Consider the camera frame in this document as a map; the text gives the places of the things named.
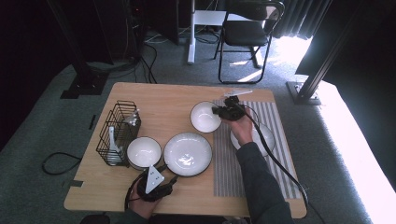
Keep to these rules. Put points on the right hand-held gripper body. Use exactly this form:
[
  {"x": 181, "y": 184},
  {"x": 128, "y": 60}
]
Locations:
[{"x": 232, "y": 110}]

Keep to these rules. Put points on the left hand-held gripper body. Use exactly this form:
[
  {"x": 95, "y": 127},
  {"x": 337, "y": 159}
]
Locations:
[{"x": 154, "y": 180}]

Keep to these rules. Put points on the white bowl with dark rim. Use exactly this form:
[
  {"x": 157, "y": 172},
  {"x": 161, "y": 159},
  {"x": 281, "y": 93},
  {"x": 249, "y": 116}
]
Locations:
[
  {"x": 202, "y": 119},
  {"x": 144, "y": 152}
]

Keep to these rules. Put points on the small white plate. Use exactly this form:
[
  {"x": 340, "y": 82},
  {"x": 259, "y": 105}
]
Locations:
[{"x": 268, "y": 140}]

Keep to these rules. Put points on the white chopstick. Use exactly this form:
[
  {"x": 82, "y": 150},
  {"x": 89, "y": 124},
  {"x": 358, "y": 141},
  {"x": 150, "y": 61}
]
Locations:
[
  {"x": 134, "y": 115},
  {"x": 133, "y": 123},
  {"x": 134, "y": 119},
  {"x": 136, "y": 111}
]

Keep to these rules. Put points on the person's right hand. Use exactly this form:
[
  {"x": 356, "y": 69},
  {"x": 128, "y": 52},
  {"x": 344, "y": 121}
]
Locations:
[{"x": 243, "y": 130}]

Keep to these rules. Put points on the person's left hand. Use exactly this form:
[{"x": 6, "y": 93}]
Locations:
[{"x": 143, "y": 203}]

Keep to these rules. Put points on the large white plate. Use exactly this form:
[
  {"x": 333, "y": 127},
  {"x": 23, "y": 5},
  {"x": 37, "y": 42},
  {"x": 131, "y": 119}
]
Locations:
[{"x": 187, "y": 154}]

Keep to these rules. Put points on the striped grey placemat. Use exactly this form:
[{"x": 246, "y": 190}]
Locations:
[{"x": 229, "y": 174}]

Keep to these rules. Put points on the black tape patch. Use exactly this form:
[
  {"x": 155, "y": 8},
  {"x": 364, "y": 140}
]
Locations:
[{"x": 76, "y": 183}]

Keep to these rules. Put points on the black folding chair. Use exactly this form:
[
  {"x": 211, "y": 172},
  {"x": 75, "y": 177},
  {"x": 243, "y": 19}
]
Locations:
[{"x": 246, "y": 32}]

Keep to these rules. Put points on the black tape strip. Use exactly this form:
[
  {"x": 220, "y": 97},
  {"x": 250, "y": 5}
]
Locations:
[{"x": 92, "y": 122}]

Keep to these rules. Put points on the black metal stand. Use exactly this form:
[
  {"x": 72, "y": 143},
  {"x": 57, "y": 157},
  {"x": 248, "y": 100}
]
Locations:
[
  {"x": 311, "y": 81},
  {"x": 84, "y": 82}
]

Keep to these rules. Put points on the grey pleated curtain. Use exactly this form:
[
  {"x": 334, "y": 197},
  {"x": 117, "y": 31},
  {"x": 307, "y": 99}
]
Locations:
[{"x": 295, "y": 18}]

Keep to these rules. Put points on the black computer tower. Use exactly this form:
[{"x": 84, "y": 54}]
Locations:
[{"x": 135, "y": 28}]

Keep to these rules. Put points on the black curtain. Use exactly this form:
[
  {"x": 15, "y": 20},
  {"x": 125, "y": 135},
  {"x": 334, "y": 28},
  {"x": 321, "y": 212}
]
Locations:
[
  {"x": 25, "y": 62},
  {"x": 367, "y": 56}
]

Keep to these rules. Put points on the white desk frame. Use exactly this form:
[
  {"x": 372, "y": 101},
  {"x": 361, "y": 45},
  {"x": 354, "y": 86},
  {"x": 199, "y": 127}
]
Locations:
[{"x": 191, "y": 37}]

